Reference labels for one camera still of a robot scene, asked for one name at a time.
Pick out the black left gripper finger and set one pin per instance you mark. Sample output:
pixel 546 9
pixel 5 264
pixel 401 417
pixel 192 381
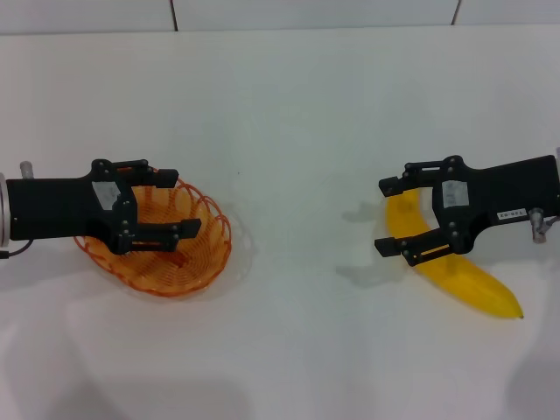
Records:
pixel 164 178
pixel 186 229

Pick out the silver connector plug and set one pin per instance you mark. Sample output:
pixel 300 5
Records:
pixel 537 225
pixel 27 170

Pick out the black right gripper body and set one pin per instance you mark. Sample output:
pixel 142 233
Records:
pixel 494 197

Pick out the silver left connector plug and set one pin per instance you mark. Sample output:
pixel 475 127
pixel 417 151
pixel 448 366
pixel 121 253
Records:
pixel 27 170

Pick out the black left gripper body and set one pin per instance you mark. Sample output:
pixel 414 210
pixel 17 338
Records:
pixel 57 207

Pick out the orange woven plastic basket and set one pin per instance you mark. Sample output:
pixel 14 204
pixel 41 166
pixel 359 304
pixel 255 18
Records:
pixel 162 267

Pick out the yellow banana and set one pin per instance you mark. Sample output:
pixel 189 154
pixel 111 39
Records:
pixel 464 280

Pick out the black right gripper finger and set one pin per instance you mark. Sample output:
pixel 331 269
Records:
pixel 391 186
pixel 389 247

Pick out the silver right connector plug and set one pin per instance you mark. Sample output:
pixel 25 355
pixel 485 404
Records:
pixel 537 225

